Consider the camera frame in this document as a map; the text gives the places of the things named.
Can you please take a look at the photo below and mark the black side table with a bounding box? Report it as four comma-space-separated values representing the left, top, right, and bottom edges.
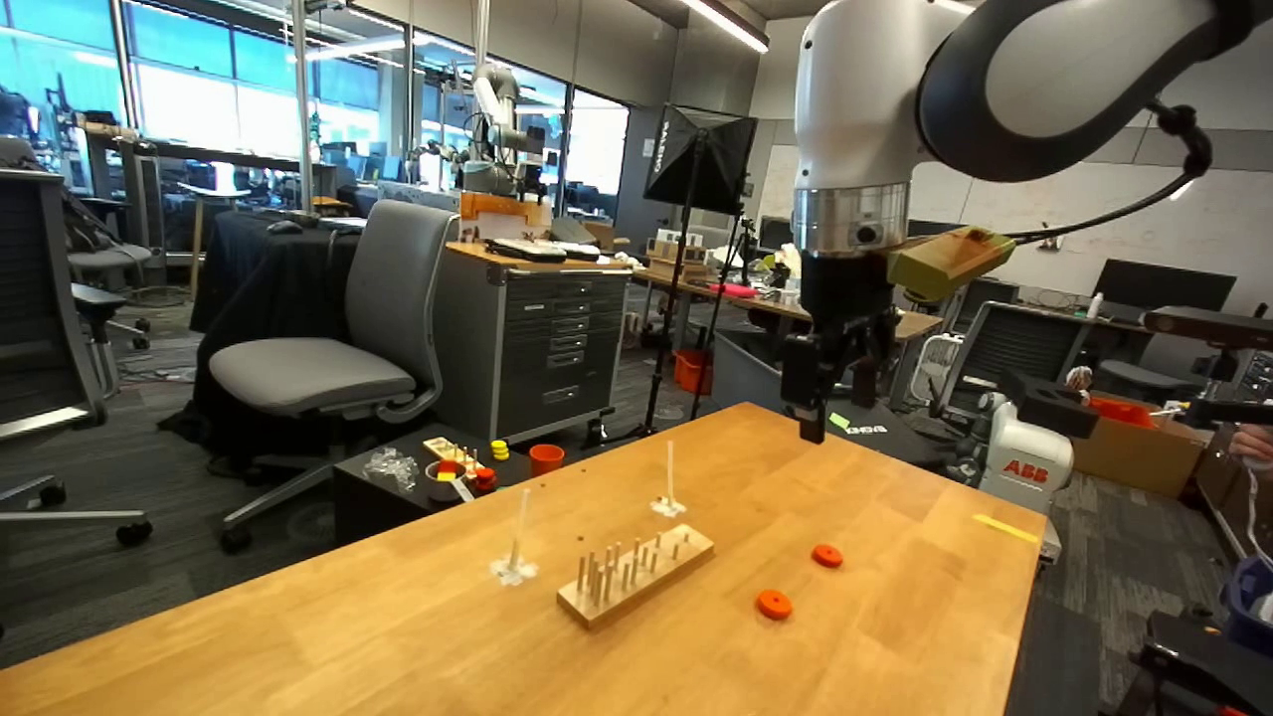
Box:
327, 419, 616, 546

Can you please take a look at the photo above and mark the black draped cloth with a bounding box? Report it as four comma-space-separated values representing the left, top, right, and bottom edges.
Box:
156, 208, 369, 463

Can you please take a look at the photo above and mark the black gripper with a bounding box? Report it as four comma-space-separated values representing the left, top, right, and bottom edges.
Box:
777, 245, 903, 450

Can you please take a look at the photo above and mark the dark framed screen panel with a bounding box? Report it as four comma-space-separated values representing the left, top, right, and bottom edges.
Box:
945, 297, 1106, 419

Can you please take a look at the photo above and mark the black softbox on stand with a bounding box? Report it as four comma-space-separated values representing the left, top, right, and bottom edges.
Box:
642, 98, 766, 438

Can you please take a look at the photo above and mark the grey office chair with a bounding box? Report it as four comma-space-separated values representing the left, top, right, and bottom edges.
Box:
203, 195, 466, 556

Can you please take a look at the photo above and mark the large cardboard box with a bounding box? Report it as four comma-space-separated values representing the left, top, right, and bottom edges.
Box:
1069, 406, 1212, 504

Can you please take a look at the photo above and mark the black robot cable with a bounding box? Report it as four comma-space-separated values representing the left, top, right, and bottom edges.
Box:
1009, 94, 1218, 252

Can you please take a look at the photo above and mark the cluttered wooden desk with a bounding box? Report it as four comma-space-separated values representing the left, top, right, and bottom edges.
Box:
634, 255, 947, 350

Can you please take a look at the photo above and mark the yellow wrist camera box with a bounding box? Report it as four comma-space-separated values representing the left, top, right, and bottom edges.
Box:
887, 221, 1021, 305

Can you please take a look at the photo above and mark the black equipment stand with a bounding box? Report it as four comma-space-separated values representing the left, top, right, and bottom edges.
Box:
1130, 609, 1273, 716

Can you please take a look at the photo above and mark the yellow tape strip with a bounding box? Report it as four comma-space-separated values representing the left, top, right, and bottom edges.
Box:
971, 511, 1047, 549

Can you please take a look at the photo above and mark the grey metal cabinet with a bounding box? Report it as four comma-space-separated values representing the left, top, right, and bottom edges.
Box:
434, 240, 636, 450

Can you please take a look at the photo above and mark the dark desk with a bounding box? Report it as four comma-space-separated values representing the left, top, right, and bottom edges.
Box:
1141, 304, 1273, 355

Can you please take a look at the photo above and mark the black mesh office chair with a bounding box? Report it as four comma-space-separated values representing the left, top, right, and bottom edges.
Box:
0, 167, 158, 554

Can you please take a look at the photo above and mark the blue bin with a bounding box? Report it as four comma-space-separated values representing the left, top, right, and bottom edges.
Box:
1222, 554, 1273, 655

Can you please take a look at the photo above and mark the patterned wooden card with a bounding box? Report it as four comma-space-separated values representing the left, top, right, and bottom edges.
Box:
417, 435, 488, 480

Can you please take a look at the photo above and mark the ceiling light strip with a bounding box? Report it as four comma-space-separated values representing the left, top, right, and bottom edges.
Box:
678, 0, 777, 60

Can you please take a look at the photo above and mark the clear plastic piece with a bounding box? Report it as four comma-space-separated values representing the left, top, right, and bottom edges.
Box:
358, 442, 421, 495

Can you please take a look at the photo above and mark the flat keyboard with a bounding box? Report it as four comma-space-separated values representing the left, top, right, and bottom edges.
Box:
480, 231, 610, 267

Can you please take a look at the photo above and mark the wooden base with metal rods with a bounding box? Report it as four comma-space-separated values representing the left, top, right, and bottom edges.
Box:
553, 517, 722, 633

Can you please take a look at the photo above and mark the white machine housing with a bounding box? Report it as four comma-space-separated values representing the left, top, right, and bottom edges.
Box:
976, 390, 1084, 517

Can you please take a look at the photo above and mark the small cardboard box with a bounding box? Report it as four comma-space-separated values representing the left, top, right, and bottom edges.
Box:
455, 187, 557, 245

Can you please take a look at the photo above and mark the orange item on box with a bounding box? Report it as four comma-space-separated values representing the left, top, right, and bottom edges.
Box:
1086, 390, 1163, 431

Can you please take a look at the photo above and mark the large black monitor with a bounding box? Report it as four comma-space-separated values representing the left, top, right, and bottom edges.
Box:
1093, 255, 1243, 324

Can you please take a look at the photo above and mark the orange bucket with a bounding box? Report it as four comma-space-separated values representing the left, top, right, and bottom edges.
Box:
670, 342, 716, 400

